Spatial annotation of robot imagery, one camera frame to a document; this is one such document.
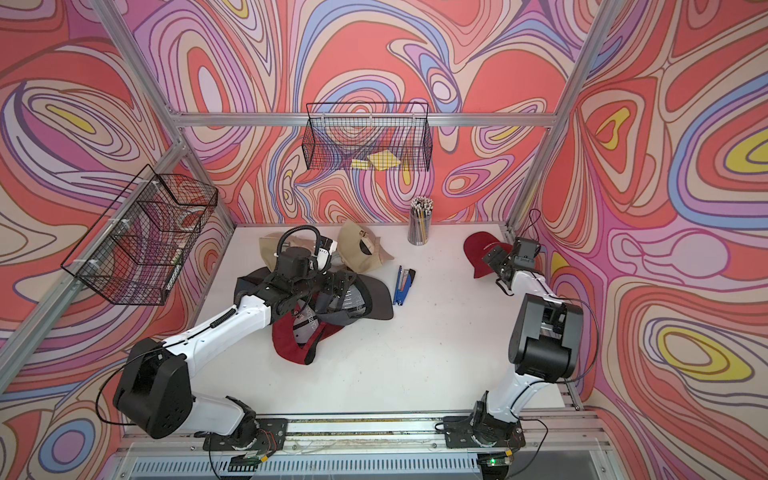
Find dark red cap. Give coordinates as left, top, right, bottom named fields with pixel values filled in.
left=271, top=306, right=343, bottom=365
left=463, top=231, right=513, bottom=279

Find dark grey cap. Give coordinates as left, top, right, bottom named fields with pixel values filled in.
left=233, top=267, right=272, bottom=306
left=314, top=274, right=394, bottom=327

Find beige cap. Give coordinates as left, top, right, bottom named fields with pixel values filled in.
left=259, top=230, right=319, bottom=271
left=337, top=220, right=394, bottom=274

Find dark red cap front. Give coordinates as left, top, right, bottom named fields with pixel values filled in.
left=271, top=306, right=343, bottom=365

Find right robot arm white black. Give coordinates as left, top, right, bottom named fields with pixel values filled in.
left=463, top=232, right=584, bottom=447

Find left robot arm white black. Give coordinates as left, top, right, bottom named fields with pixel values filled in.
left=113, top=247, right=356, bottom=450

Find pencil cup with pencils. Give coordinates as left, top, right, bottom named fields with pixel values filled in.
left=408, top=196, right=434, bottom=246

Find yellow sticky notes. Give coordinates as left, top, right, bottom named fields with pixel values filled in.
left=350, top=149, right=402, bottom=171

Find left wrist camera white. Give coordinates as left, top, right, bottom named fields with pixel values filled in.
left=314, top=236, right=338, bottom=272

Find black wire basket back wall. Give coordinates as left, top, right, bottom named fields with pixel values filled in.
left=301, top=101, right=433, bottom=171

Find black wire basket wall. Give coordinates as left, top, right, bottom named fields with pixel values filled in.
left=301, top=101, right=433, bottom=171
left=60, top=165, right=218, bottom=306

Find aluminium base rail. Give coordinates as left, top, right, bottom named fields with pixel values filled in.
left=108, top=410, right=624, bottom=479

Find black wire basket left wall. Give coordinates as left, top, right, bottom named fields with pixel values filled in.
left=60, top=165, right=218, bottom=306

